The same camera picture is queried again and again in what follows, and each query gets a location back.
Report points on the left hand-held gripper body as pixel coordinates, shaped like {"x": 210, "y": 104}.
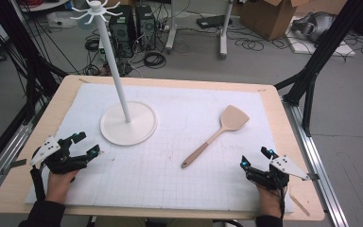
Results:
{"x": 63, "y": 159}

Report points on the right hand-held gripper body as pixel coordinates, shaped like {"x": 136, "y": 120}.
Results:
{"x": 274, "y": 174}

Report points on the wooden spatula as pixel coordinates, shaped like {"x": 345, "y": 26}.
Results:
{"x": 222, "y": 130}

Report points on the white hook stand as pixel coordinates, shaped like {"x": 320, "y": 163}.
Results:
{"x": 124, "y": 104}

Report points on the person's left hand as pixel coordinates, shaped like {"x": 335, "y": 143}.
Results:
{"x": 59, "y": 186}

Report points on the person's right hand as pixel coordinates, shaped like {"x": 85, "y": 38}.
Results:
{"x": 269, "y": 201}

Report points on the white grid mat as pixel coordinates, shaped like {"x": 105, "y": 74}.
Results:
{"x": 170, "y": 148}

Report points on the black computer tower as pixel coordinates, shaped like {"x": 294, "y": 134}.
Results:
{"x": 145, "y": 26}
{"x": 122, "y": 30}

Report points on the white foam board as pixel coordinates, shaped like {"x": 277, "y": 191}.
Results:
{"x": 319, "y": 45}

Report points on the white stand leg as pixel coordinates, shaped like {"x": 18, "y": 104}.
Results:
{"x": 224, "y": 30}
{"x": 171, "y": 25}

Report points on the grey bag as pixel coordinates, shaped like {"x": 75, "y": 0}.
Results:
{"x": 316, "y": 25}

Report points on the cardboard box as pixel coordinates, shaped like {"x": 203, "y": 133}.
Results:
{"x": 269, "y": 15}

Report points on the black flat device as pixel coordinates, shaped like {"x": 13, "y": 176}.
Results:
{"x": 213, "y": 21}

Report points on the black metal frame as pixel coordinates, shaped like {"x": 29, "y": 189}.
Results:
{"x": 19, "y": 60}
{"x": 319, "y": 60}

